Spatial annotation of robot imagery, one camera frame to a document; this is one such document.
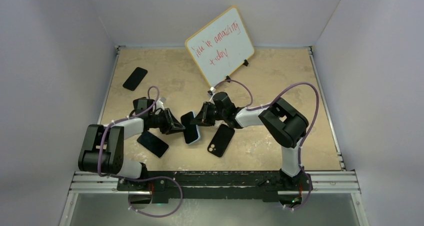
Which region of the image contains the black phone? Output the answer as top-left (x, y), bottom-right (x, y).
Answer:
top-left (122, 67), bottom-right (148, 91)
top-left (136, 131), bottom-right (169, 158)

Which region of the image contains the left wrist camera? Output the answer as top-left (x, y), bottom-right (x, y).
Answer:
top-left (155, 97), bottom-right (166, 110)

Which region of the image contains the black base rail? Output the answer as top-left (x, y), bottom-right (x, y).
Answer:
top-left (117, 170), bottom-right (312, 206)

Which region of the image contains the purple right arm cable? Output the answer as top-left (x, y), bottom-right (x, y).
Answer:
top-left (208, 79), bottom-right (321, 212)

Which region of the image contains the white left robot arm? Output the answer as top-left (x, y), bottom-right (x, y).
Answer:
top-left (77, 97), bottom-right (185, 190)

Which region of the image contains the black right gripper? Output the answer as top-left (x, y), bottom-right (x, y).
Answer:
top-left (191, 102), bottom-right (227, 127)

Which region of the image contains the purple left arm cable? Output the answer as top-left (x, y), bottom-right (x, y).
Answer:
top-left (96, 85), bottom-right (184, 218)

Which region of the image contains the whiteboard with red writing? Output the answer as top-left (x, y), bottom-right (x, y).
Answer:
top-left (185, 6), bottom-right (255, 86)

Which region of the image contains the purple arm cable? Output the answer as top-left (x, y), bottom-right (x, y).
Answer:
top-left (208, 79), bottom-right (321, 212)
top-left (96, 85), bottom-right (184, 218)

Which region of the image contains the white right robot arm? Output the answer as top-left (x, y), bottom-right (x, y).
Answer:
top-left (190, 92), bottom-right (309, 189)

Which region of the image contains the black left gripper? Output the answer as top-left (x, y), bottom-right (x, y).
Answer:
top-left (148, 109), bottom-right (185, 135)

